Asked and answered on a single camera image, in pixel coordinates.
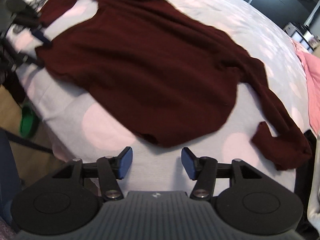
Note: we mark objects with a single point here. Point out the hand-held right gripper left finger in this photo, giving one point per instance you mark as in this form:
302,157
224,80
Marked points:
125,163

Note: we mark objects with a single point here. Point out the polka dot bed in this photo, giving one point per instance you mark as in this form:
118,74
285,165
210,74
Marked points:
62,100

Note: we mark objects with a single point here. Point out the white nightstand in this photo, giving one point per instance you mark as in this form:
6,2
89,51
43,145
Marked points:
301,36

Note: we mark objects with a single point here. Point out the light grey folded garment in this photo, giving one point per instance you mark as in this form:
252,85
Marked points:
315,180

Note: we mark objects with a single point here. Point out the purple shaggy rug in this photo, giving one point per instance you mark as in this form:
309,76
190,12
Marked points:
7,230

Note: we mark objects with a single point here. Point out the dark red sweater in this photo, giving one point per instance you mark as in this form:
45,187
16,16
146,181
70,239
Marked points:
150,67

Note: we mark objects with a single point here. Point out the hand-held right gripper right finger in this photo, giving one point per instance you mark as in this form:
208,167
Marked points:
188,163

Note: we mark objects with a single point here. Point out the green slipper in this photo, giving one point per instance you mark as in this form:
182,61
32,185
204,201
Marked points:
28,122

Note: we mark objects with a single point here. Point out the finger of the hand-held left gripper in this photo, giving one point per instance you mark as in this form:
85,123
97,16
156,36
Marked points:
37,33
27,59

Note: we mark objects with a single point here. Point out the pink pillow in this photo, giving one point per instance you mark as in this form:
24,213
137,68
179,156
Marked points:
313,85

